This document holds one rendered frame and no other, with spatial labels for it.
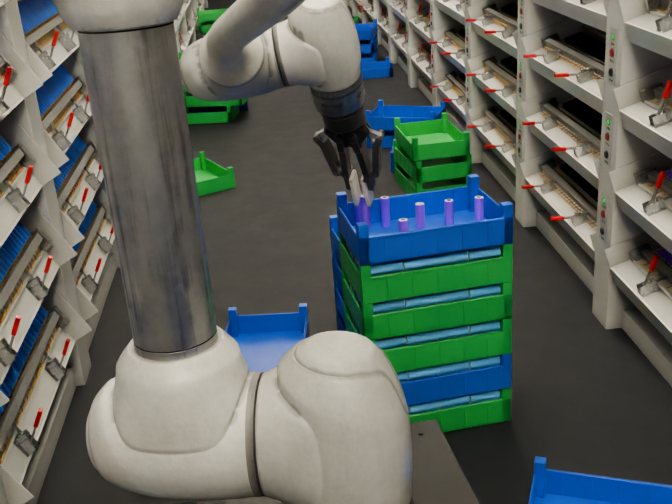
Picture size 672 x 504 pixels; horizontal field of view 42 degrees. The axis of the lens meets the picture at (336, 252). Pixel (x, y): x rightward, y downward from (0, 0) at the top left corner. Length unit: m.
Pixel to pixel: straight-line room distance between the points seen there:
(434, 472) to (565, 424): 0.65
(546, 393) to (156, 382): 1.14
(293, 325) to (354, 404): 1.25
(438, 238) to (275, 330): 0.74
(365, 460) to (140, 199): 0.39
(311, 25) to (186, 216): 0.50
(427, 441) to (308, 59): 0.62
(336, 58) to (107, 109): 0.55
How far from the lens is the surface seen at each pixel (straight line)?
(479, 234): 1.67
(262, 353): 2.18
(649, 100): 2.06
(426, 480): 1.28
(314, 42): 1.40
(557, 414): 1.93
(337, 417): 1.02
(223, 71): 1.39
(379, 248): 1.62
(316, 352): 1.04
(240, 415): 1.06
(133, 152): 0.96
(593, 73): 2.31
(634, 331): 2.20
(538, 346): 2.17
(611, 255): 2.17
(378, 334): 1.70
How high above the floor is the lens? 1.06
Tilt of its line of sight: 23 degrees down
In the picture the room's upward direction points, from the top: 4 degrees counter-clockwise
